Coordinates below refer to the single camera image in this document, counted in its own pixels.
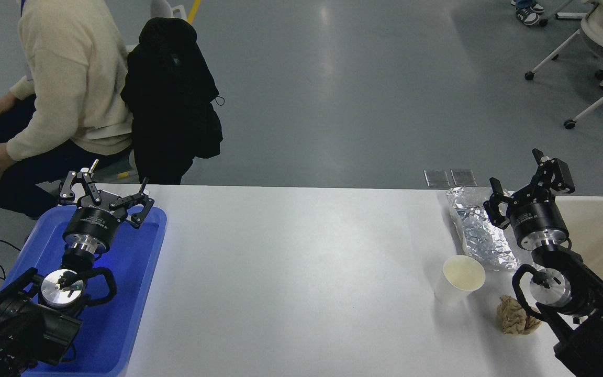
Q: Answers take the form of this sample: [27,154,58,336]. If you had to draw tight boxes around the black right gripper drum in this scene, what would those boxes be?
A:
[507,192,569,243]

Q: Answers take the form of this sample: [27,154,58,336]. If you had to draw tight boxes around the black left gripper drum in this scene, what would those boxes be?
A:
[63,191,125,247]

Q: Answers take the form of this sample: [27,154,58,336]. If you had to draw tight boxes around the white paper cup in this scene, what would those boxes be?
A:
[434,255,486,307]

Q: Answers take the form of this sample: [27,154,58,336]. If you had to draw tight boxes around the person's left hand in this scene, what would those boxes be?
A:
[0,142,16,184]

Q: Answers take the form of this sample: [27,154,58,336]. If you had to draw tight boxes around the crumpled silver foil tray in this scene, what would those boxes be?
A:
[445,187,520,271]

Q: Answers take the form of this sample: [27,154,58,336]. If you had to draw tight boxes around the metal floor plate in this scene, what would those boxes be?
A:
[424,169,451,188]
[451,169,477,187]

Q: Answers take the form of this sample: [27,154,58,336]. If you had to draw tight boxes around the blue plastic tray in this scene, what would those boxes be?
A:
[0,205,168,377]

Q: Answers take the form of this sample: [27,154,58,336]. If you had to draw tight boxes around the crumpled tan paper ball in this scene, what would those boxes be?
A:
[496,295,542,336]

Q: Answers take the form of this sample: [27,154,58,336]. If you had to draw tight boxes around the black jacket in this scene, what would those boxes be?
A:
[120,17,224,185]

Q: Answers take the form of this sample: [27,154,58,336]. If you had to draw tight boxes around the white wheeled office chair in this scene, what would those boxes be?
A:
[524,0,603,130]

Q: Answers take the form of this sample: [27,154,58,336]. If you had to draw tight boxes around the white wheeled chair base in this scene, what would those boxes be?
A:
[538,0,590,28]

